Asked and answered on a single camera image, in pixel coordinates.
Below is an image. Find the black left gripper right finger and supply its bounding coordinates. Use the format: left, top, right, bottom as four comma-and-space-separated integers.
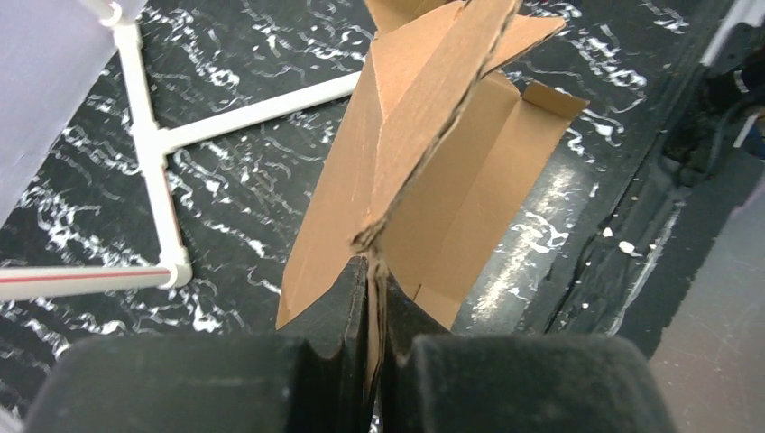
381, 278, 676, 432

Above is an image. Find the white PVC pipe frame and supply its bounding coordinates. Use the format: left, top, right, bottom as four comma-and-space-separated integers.
1, 1, 360, 301

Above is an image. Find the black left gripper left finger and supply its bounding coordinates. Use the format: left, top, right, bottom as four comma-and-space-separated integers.
23, 257, 368, 432

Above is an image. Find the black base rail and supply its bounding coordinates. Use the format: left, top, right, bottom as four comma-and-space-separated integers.
515, 1, 764, 355

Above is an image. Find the brown cardboard box sheet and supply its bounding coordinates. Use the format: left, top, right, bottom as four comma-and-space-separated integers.
276, 1, 587, 392

